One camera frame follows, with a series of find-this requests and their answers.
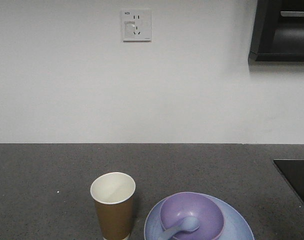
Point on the brown paper cup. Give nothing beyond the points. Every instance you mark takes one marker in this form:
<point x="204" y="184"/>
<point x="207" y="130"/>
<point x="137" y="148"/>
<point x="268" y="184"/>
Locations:
<point x="113" y="198"/>

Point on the light blue plastic spoon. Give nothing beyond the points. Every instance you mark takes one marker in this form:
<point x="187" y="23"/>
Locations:
<point x="188" y="224"/>

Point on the purple plastic bowl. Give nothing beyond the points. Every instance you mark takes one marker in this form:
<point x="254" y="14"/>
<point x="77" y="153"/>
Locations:
<point x="192" y="204"/>

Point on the light blue plastic plate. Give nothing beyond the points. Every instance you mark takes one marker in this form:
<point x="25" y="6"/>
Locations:
<point x="236" y="227"/>

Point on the black induction cooktop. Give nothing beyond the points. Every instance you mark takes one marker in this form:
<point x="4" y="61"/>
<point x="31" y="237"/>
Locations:
<point x="293" y="171"/>

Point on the white wall power socket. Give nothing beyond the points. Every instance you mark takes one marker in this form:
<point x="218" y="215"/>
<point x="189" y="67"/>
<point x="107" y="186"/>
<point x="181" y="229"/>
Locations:
<point x="136" y="25"/>

